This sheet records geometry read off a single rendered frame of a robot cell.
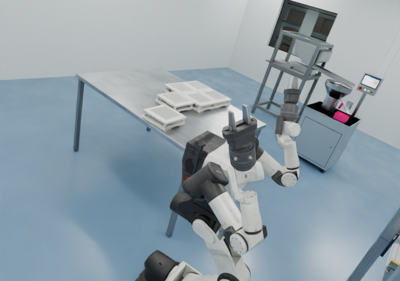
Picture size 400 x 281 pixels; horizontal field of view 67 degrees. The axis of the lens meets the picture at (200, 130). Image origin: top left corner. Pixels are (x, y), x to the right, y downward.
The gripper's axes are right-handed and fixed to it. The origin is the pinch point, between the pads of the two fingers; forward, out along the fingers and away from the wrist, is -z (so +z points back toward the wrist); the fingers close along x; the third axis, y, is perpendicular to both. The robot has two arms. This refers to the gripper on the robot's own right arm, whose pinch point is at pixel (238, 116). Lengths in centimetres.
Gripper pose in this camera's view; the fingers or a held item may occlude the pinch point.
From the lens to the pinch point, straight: 94.6
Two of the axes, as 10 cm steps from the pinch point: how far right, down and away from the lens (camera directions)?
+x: 8.7, -3.6, 3.5
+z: 1.5, 8.4, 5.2
